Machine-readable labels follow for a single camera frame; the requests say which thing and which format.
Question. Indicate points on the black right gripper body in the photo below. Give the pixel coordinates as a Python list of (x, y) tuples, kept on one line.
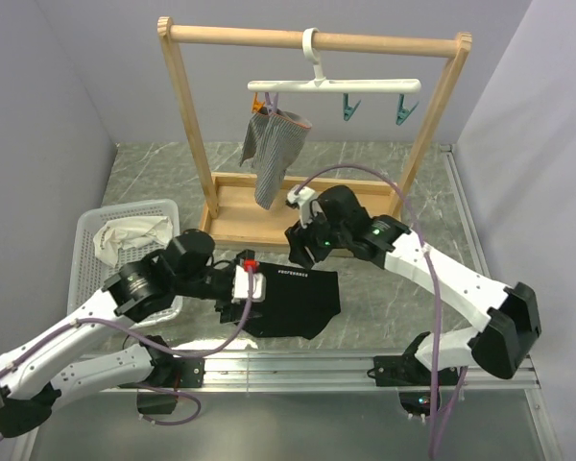
[(320, 235)]

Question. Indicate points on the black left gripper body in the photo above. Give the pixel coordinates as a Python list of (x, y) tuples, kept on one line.
[(214, 284)]

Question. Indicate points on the black underwear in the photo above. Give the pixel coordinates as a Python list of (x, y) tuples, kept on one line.
[(297, 302)]

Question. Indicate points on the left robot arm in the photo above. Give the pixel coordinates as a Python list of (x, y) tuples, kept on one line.
[(95, 347)]

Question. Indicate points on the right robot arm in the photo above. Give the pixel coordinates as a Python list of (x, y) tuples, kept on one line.
[(504, 321)]

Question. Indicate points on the grey striped underwear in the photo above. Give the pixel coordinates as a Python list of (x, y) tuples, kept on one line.
[(273, 142)]

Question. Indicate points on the white plastic hanger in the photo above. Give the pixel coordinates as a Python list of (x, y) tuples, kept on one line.
[(321, 84)]

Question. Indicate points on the wooden clothes rack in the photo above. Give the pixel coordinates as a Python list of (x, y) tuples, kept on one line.
[(230, 214)]

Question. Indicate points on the white cloth in basket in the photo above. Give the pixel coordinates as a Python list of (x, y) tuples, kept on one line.
[(130, 233)]

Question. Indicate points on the white plastic basket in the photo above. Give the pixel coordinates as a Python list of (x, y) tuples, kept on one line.
[(88, 273)]

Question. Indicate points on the purple clothes peg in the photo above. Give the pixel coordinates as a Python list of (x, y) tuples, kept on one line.
[(271, 102)]

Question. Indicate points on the orange clothes peg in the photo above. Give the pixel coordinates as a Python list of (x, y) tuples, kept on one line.
[(257, 104)]

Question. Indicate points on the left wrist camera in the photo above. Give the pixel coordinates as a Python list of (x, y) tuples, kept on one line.
[(248, 282)]

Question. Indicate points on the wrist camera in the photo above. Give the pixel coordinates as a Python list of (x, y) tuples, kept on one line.
[(248, 282), (305, 201)]

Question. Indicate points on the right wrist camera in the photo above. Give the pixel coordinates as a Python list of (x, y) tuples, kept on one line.
[(305, 201)]

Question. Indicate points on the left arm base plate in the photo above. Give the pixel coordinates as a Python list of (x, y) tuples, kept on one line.
[(180, 373)]

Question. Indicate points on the aluminium rail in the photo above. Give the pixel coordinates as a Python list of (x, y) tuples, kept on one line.
[(244, 371)]

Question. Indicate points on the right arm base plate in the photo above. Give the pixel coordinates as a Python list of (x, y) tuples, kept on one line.
[(398, 371)]

